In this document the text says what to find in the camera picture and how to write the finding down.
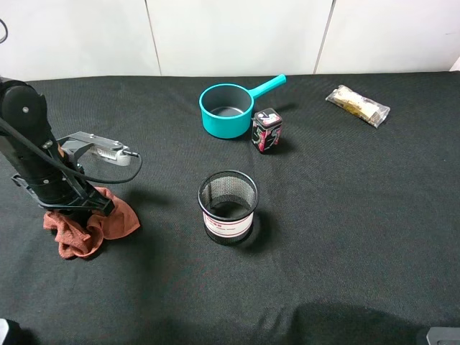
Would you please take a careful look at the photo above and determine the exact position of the teal saucepan with handle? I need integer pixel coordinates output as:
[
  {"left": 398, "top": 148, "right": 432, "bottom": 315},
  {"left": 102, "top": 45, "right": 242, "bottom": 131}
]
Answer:
[{"left": 198, "top": 74, "right": 287, "bottom": 139}]

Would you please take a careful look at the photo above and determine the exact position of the orange cloth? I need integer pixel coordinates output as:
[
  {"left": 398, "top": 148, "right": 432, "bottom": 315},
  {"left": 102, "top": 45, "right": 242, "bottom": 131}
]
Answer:
[{"left": 43, "top": 187, "right": 140, "bottom": 259}]

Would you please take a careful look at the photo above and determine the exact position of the black cable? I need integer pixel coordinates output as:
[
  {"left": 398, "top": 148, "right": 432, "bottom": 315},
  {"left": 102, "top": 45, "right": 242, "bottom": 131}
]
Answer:
[{"left": 0, "top": 118, "right": 143, "bottom": 185}]

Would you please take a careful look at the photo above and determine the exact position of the grey base corner right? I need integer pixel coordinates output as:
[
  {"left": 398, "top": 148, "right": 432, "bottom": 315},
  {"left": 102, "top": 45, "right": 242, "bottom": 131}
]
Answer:
[{"left": 426, "top": 327, "right": 460, "bottom": 345}]

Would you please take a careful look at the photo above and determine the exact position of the black tablecloth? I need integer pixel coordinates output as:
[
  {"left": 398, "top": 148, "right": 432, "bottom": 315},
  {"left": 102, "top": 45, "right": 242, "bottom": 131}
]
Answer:
[{"left": 1, "top": 72, "right": 459, "bottom": 344}]

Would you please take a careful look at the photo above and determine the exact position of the black mesh pen holder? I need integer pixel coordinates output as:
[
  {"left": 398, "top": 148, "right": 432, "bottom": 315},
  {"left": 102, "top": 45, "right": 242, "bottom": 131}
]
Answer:
[{"left": 198, "top": 170, "right": 259, "bottom": 246}]

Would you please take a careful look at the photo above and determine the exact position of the clear plastic snack packet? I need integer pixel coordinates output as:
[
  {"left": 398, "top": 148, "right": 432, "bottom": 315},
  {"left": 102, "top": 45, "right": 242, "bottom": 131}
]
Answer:
[{"left": 326, "top": 85, "right": 390, "bottom": 128}]

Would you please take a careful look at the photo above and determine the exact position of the grey base corner left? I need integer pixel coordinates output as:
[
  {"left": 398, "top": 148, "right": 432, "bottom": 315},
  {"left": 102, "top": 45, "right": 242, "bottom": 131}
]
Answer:
[{"left": 0, "top": 318, "right": 15, "bottom": 345}]

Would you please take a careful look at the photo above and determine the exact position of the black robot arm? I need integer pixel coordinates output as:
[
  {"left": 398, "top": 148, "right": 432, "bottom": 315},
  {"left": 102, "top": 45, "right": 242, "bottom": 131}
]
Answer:
[{"left": 1, "top": 79, "right": 114, "bottom": 226}]

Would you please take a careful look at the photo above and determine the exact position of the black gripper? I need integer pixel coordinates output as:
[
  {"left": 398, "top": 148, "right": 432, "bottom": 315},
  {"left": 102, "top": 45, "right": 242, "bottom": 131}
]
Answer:
[{"left": 10, "top": 157, "right": 114, "bottom": 230}]

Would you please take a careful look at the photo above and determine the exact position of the grey base corner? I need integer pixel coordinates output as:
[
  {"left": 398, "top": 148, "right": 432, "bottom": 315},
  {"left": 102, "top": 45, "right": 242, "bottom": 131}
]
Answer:
[
  {"left": 426, "top": 327, "right": 460, "bottom": 345},
  {"left": 0, "top": 318, "right": 15, "bottom": 345}
]

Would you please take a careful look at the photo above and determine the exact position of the black pink gum tin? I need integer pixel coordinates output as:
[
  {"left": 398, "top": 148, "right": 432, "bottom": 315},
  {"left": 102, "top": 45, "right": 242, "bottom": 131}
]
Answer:
[{"left": 252, "top": 108, "right": 282, "bottom": 153}]

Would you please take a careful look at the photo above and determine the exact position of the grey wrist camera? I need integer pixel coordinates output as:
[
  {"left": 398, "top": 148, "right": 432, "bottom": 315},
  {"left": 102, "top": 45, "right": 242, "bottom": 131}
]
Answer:
[{"left": 57, "top": 132, "right": 139, "bottom": 167}]

